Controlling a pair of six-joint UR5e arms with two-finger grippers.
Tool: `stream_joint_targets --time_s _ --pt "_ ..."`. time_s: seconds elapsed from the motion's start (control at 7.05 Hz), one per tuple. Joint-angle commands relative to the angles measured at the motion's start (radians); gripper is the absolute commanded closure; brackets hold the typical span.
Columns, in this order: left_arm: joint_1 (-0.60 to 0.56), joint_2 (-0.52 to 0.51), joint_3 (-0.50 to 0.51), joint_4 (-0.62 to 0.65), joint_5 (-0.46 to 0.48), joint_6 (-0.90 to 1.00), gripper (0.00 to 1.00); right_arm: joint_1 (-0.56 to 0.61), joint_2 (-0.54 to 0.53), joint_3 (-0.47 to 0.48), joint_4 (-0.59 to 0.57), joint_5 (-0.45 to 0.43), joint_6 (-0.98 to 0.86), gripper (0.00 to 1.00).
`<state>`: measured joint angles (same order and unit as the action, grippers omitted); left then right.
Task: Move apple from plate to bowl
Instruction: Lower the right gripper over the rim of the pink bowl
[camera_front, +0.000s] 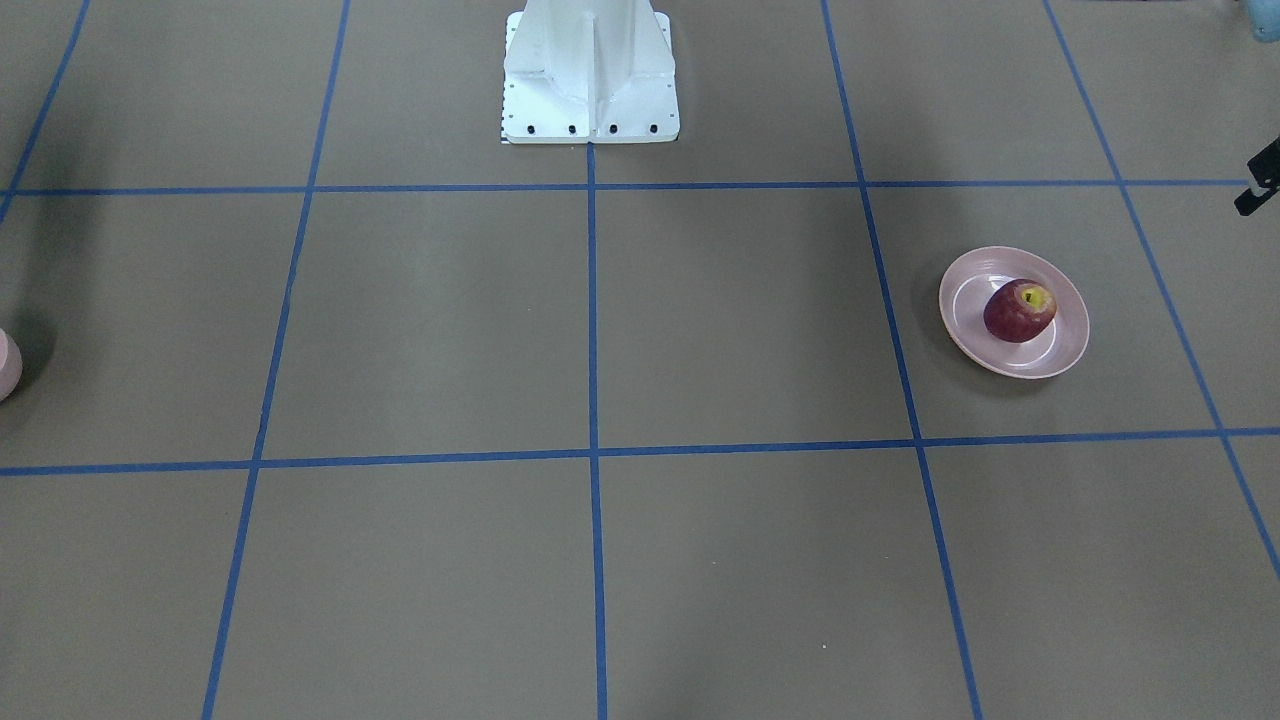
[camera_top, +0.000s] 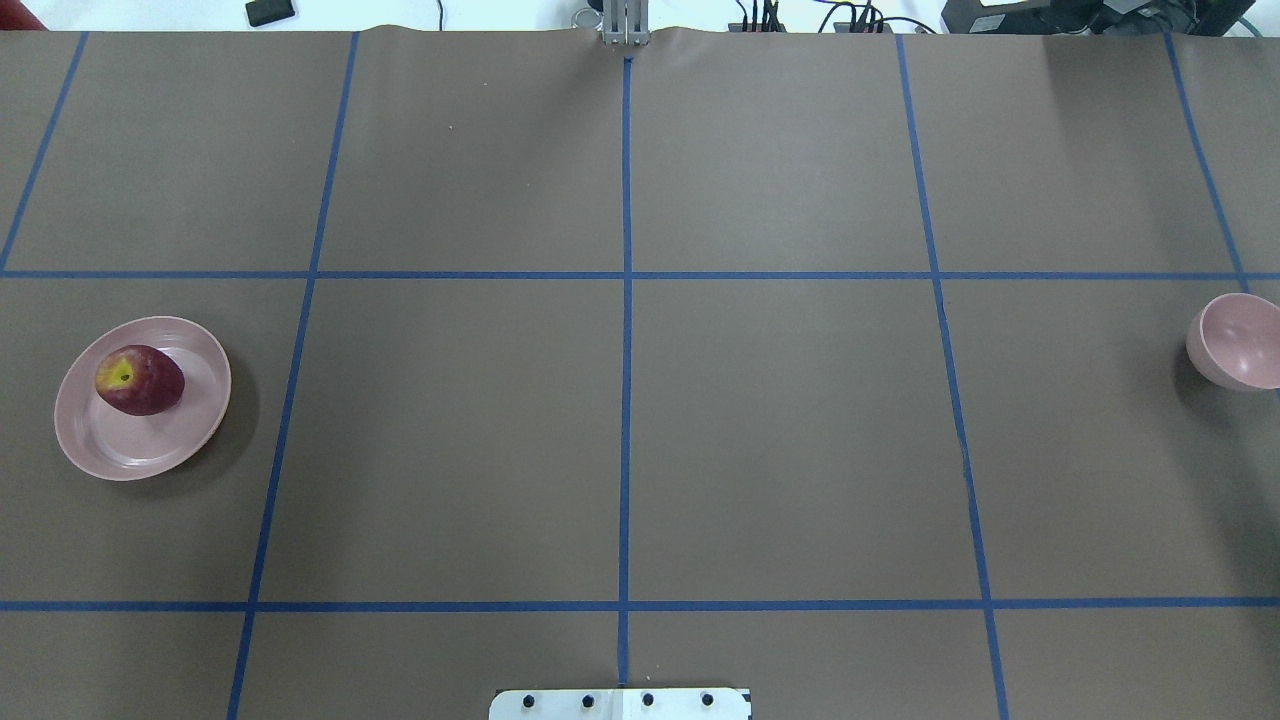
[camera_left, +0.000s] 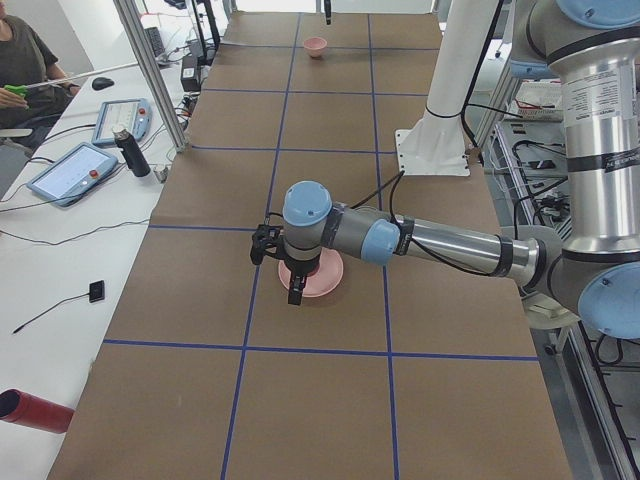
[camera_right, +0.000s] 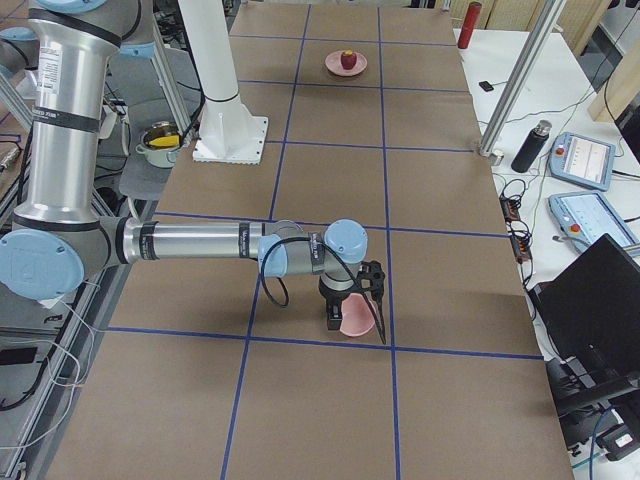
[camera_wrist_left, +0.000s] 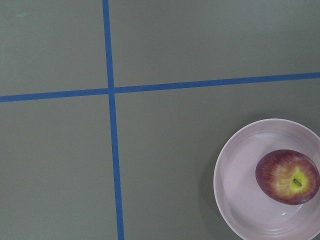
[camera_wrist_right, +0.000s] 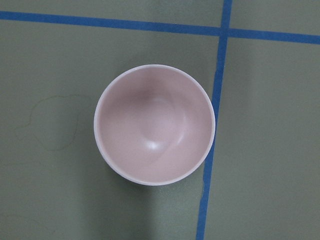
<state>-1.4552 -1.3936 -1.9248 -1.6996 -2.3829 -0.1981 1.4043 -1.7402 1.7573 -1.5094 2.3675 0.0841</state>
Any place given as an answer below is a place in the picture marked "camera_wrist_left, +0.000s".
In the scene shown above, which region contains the red apple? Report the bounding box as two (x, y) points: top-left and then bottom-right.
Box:
(255, 149), (320, 205)

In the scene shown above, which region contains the pink plate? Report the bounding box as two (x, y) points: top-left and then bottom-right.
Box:
(213, 118), (320, 240)

